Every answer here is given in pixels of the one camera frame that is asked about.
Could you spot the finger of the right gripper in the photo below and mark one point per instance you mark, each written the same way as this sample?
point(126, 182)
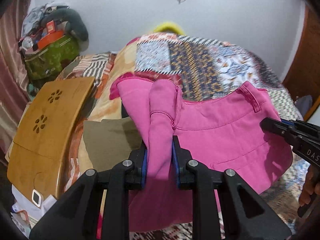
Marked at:
point(287, 122)
point(288, 133)

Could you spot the striped red curtain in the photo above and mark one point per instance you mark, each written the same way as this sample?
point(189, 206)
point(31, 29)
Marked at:
point(14, 78)

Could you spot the wooden lap desk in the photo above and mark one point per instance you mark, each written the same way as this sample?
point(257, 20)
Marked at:
point(38, 156)

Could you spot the right hand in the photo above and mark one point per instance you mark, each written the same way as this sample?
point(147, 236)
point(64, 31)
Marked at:
point(310, 190)

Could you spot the small white smartwatch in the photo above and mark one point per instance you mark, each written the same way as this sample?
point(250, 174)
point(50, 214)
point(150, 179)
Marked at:
point(36, 198)

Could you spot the yellow round object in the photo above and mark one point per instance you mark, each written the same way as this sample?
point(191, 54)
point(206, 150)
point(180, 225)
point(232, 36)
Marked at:
point(169, 27)

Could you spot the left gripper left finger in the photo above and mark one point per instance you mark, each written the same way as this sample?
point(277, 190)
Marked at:
point(96, 201)

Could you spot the pile of clothes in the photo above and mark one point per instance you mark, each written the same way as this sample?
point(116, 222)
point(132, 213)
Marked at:
point(34, 17)

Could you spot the green patterned storage bag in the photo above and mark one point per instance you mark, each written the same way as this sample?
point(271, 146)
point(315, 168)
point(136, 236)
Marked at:
point(52, 59)

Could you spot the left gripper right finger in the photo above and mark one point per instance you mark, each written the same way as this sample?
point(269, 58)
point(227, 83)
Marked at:
point(223, 203)

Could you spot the olive green folded pants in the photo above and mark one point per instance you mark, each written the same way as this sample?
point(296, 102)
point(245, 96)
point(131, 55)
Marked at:
point(110, 141)

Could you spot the orange box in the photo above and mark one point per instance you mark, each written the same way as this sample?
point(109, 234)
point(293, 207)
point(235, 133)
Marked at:
point(52, 34)

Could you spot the grey neck pillow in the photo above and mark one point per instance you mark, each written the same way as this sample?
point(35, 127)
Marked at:
point(74, 24)

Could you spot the pink pants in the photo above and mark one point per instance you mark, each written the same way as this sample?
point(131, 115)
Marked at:
point(221, 133)

